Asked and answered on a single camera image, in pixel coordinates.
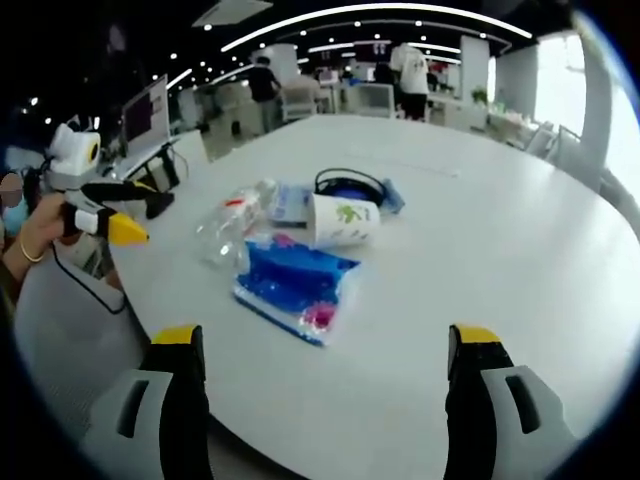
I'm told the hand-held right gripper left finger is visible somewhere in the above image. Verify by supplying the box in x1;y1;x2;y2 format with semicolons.
82;323;211;480

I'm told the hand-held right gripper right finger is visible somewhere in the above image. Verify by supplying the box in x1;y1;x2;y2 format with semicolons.
443;323;584;480

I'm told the clear plastic bottle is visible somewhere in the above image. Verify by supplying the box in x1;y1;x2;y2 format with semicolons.
195;178;279;274

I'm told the blue plastic packet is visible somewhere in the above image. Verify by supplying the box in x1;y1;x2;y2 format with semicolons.
231;238;363;349

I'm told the small light blue packet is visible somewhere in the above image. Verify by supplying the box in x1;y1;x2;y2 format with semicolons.
268;182;315;227

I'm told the blue cloth pouch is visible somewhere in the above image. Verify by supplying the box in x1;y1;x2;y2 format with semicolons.
378;178;407;215

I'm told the white paper cup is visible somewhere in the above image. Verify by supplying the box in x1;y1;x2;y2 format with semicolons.
304;192;383;250

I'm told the black cable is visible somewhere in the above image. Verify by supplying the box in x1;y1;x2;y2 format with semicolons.
314;168;392;206

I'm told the person's left hand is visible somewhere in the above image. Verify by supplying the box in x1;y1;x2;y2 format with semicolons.
20;192;69;252

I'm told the computer monitor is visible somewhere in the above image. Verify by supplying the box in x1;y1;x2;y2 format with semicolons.
121;73;172;151

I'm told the grey chair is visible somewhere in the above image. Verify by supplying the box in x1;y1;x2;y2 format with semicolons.
13;252;151;451

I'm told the white table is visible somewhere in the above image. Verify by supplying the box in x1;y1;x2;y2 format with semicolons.
107;113;637;480

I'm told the white office chair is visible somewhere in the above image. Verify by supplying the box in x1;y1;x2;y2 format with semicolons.
524;121;589;169

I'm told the white pillar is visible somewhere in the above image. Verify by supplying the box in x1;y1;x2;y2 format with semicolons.
577;9;629;189

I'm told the gold bracelet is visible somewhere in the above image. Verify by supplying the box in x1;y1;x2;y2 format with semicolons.
18;233;47;264

